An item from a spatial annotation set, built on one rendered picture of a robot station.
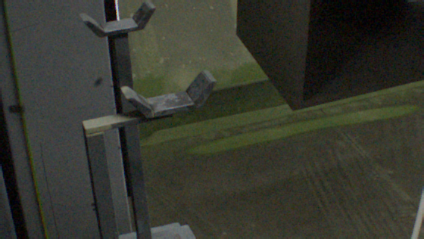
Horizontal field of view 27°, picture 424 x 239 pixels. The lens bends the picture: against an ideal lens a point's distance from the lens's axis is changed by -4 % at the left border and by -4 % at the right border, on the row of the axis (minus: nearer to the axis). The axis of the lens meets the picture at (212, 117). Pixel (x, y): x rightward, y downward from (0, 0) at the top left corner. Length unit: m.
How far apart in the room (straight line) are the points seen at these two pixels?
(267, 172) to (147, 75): 0.52
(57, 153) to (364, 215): 1.26
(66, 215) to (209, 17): 1.60
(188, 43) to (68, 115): 1.58
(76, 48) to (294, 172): 1.45
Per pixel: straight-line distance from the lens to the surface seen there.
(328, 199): 2.57
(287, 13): 2.05
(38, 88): 1.37
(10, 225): 0.89
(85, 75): 1.38
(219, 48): 2.97
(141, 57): 2.91
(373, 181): 2.66
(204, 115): 2.96
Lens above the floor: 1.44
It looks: 28 degrees down
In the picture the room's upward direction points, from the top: 4 degrees counter-clockwise
